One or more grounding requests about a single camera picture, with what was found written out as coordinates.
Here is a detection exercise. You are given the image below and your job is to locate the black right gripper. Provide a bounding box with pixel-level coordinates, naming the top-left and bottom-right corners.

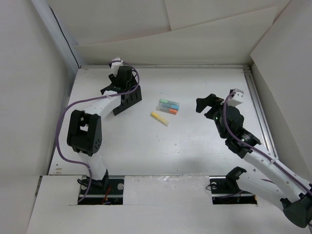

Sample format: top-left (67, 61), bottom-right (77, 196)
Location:
top-left (196, 94), bottom-right (236, 138)

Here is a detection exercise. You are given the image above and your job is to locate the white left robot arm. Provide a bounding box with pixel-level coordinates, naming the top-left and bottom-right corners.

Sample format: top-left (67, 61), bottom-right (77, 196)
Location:
top-left (67, 65), bottom-right (142, 194)

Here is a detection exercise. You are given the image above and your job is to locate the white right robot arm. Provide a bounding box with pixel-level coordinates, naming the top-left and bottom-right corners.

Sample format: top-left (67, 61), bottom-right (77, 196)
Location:
top-left (196, 89), bottom-right (312, 228)

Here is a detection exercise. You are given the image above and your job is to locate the black two-compartment organizer box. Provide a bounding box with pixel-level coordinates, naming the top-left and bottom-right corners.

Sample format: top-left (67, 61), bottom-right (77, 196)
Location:
top-left (100, 85), bottom-right (142, 116)

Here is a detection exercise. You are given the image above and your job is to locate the orange highlighter marker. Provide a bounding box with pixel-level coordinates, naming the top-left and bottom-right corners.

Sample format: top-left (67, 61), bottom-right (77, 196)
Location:
top-left (156, 106), bottom-right (177, 115)

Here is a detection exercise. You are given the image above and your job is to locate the blue highlighter marker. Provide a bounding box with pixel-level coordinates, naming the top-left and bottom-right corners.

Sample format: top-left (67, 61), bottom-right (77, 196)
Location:
top-left (158, 103), bottom-right (179, 110)

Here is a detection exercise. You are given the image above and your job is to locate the green highlighter marker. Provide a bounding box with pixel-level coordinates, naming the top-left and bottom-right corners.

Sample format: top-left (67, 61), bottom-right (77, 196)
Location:
top-left (159, 99), bottom-right (180, 106)

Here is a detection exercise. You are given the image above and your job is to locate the yellow highlighter marker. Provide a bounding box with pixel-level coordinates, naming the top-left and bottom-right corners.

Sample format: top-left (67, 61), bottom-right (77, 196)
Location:
top-left (151, 112), bottom-right (170, 127)

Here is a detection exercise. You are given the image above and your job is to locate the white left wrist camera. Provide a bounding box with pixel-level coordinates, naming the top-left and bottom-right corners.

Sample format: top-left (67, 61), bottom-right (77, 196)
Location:
top-left (108, 57), bottom-right (123, 76)

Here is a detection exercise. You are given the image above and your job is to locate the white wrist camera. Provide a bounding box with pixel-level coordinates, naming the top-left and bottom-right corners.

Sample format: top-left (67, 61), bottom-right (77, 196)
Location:
top-left (108, 57), bottom-right (123, 76)
top-left (228, 89), bottom-right (244, 107)

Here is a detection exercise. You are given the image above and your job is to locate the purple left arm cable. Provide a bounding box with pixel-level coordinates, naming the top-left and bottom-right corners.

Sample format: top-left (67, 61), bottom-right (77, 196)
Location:
top-left (55, 60), bottom-right (141, 203)

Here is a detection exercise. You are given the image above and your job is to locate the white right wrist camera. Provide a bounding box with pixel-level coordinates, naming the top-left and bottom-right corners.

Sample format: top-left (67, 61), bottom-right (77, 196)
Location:
top-left (228, 89), bottom-right (244, 107)

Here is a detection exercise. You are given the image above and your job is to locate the aluminium rail back edge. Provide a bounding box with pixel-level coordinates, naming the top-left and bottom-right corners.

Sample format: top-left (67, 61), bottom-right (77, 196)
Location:
top-left (79, 63), bottom-right (251, 70)

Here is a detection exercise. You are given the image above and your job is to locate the aluminium rail edge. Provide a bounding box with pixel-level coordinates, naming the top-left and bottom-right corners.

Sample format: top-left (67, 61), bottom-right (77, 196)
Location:
top-left (243, 65), bottom-right (278, 158)
top-left (79, 63), bottom-right (251, 70)

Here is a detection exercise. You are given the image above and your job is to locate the aluminium rail right edge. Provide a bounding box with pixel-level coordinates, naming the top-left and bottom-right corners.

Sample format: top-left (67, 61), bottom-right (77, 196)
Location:
top-left (243, 65), bottom-right (278, 158)

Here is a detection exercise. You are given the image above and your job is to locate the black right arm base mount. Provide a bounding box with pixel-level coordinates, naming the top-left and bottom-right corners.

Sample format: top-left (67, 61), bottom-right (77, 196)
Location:
top-left (206, 167), bottom-right (257, 205)

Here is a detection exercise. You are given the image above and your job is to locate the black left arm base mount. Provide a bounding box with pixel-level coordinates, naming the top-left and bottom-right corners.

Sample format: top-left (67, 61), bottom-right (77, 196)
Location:
top-left (78, 173), bottom-right (124, 205)

